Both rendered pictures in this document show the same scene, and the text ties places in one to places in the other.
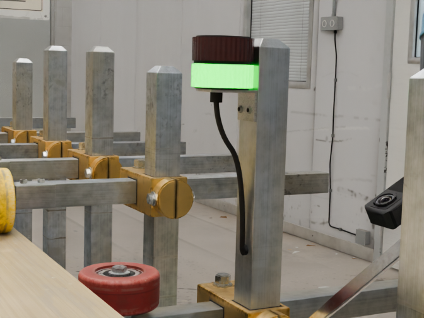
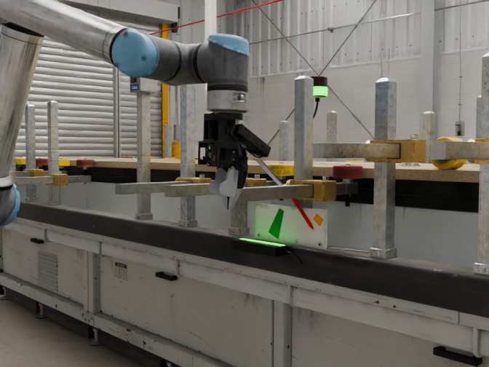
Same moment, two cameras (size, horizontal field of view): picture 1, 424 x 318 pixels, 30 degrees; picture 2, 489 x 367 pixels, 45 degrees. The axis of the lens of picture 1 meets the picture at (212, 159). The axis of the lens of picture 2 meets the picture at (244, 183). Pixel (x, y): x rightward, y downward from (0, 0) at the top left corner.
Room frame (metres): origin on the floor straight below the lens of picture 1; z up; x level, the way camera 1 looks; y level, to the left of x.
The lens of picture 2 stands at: (2.23, -0.60, 0.94)
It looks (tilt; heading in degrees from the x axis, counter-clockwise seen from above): 3 degrees down; 165
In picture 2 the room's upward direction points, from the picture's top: straight up
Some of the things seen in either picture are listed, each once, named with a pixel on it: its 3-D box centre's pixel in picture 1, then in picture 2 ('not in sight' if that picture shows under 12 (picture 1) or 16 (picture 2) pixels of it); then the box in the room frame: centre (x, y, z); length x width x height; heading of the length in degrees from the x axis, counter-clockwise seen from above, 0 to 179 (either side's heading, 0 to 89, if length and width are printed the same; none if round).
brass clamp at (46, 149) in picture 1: (51, 152); not in sight; (1.48, 0.30, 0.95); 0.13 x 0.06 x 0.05; 27
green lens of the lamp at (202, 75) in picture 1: (222, 76); (316, 92); (0.77, -0.01, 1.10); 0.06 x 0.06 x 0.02
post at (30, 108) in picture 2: not in sight; (30, 154); (-0.77, -0.85, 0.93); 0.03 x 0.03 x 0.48; 27
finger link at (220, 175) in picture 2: not in sight; (219, 188); (0.95, -0.31, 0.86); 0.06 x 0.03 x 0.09; 117
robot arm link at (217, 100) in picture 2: not in sight; (228, 103); (0.96, -0.29, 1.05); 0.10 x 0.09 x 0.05; 27
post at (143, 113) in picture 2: not in sight; (143, 156); (0.11, -0.40, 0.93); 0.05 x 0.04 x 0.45; 27
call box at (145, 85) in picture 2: not in sight; (142, 83); (0.11, -0.40, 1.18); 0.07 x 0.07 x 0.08; 27
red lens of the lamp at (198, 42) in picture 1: (223, 49); (316, 82); (0.77, -0.01, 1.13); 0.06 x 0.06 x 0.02
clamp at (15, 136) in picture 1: (19, 140); not in sight; (1.70, 0.42, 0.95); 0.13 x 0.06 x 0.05; 27
